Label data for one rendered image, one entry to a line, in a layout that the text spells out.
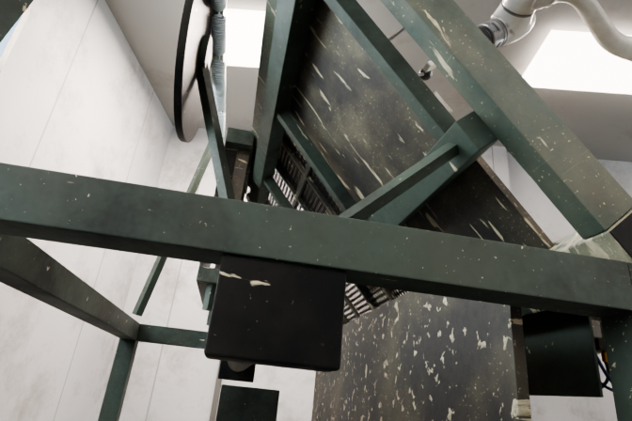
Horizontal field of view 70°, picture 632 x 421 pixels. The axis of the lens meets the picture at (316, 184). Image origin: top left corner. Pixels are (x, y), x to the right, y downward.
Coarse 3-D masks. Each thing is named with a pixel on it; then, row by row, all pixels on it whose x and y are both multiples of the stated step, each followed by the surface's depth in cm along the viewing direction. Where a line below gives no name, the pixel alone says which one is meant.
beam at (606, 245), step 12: (624, 216) 87; (612, 228) 85; (624, 228) 85; (564, 240) 103; (576, 240) 95; (588, 240) 89; (600, 240) 86; (612, 240) 84; (624, 240) 84; (576, 252) 92; (588, 252) 90; (600, 252) 87; (612, 252) 85; (624, 252) 83; (528, 312) 114
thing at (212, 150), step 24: (0, 0) 82; (24, 0) 85; (0, 24) 81; (216, 120) 191; (216, 144) 184; (456, 144) 99; (216, 168) 182; (408, 168) 96; (432, 168) 96; (192, 192) 297; (384, 192) 91; (360, 216) 88; (144, 288) 268
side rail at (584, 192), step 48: (384, 0) 105; (432, 0) 101; (432, 48) 99; (480, 48) 97; (480, 96) 94; (528, 96) 94; (528, 144) 90; (576, 144) 91; (576, 192) 87; (624, 192) 89
